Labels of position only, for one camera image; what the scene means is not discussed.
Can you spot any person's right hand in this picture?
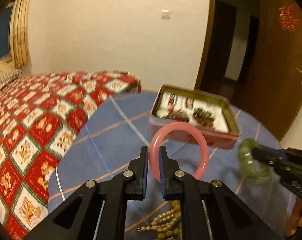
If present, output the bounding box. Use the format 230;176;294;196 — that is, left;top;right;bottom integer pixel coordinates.
285;198;302;237

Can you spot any pink metal tin box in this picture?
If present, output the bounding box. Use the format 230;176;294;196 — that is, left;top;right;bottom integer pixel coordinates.
148;85;241;149

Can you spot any pink jade bangle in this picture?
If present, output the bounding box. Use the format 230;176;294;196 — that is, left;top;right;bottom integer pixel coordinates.
148;122;209;181

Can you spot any beige patterned curtain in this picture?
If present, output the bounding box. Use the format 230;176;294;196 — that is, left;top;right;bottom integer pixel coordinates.
9;0;30;68

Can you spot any window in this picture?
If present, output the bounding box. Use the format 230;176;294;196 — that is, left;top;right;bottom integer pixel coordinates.
0;2;14;63

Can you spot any striped pillow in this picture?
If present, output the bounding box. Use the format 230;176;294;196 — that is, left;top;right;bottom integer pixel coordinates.
0;69;22;90

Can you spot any brown wooden door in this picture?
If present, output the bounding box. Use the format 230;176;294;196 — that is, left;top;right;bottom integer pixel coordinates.
235;0;302;140

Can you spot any red patchwork bed quilt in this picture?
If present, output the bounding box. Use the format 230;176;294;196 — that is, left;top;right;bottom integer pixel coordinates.
0;71;141;239

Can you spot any brown wooden bead bracelet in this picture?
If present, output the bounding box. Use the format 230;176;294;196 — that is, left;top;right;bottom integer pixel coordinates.
190;106;217;128

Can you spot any white wall switch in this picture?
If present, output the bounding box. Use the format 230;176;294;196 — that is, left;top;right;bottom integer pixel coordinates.
161;9;171;20

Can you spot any gold bead necklace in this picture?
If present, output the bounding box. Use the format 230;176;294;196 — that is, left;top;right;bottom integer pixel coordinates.
136;199;212;240

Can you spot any printed paper in tin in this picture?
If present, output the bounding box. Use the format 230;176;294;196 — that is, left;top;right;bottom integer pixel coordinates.
155;92;229;132

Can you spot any green jade bangle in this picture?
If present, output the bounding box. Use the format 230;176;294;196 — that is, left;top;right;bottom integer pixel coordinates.
238;138;271;185

